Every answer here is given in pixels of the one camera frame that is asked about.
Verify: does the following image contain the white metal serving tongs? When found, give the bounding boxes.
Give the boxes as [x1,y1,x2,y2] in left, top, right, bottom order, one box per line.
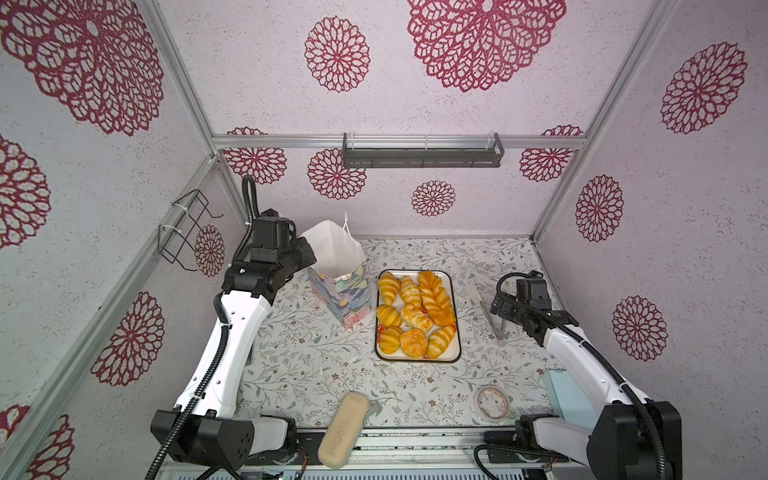
[468,280,505,346]

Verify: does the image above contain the floral paper gift bag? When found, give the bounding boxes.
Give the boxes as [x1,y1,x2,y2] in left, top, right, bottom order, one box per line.
[302,215,372,329]

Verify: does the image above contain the long twisted orange bread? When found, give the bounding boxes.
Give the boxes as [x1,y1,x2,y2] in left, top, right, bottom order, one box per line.
[418,271,456,327]

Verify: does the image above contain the striped croissant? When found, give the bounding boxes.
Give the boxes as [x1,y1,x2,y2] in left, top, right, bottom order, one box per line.
[377,326,402,355]
[376,304,402,327]
[426,324,456,360]
[400,276,422,308]
[378,271,400,305]

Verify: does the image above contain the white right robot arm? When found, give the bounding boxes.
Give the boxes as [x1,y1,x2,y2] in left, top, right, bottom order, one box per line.
[490,290,683,479]

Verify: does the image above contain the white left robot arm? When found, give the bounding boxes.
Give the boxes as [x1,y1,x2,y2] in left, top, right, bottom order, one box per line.
[146,237,316,479]

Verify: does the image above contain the mint green box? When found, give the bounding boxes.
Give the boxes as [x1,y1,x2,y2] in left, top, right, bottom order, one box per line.
[543,370,597,429]

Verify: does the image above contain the round tape roll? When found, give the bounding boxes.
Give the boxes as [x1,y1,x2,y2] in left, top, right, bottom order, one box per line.
[475,385,511,424]

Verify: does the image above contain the white strawberry serving tray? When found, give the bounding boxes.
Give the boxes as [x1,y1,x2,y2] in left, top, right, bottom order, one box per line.
[374,269,462,364]

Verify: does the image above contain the flaky pastry middle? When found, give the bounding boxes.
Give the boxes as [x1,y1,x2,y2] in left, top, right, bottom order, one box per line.
[400,305,433,333]

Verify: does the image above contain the round orange bun bottom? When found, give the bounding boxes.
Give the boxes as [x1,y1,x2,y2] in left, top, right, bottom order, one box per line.
[400,328,428,359]

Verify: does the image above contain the beige long baguette loaf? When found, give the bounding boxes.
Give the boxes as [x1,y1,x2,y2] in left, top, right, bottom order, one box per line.
[317,392,370,469]

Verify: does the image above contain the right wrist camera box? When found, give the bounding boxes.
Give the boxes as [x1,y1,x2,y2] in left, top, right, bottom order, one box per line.
[516,270,552,310]

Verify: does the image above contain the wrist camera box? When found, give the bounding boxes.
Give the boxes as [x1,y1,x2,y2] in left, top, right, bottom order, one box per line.
[251,209,297,250]
[516,270,552,310]

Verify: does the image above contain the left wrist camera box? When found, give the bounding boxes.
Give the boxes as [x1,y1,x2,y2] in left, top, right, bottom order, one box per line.
[251,209,297,250]

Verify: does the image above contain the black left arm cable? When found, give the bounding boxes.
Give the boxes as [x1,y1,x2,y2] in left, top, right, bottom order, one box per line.
[143,175,260,480]

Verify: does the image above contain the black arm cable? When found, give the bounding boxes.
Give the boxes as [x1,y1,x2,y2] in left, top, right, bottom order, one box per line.
[473,271,670,480]
[143,175,260,480]

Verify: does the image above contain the black wire wall basket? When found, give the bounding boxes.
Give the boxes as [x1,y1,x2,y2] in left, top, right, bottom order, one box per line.
[156,189,223,272]

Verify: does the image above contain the black wall shelf rack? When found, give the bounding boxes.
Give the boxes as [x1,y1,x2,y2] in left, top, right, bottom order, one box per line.
[341,134,505,169]

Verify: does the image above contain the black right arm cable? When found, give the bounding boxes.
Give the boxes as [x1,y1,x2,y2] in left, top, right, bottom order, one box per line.
[473,271,670,480]

